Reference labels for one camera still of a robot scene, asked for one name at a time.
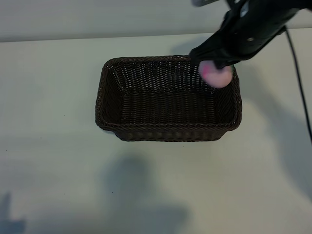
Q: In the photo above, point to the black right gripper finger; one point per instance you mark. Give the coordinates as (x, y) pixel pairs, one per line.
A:
(208, 51)
(225, 64)

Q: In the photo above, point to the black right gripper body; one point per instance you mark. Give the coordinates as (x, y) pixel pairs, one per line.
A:
(251, 29)

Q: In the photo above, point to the pink peach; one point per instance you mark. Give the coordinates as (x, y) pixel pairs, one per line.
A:
(217, 76)

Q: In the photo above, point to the dark brown wicker basket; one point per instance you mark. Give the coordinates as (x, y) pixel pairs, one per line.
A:
(168, 109)

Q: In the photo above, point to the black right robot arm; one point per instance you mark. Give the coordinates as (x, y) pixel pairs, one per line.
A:
(301, 3)

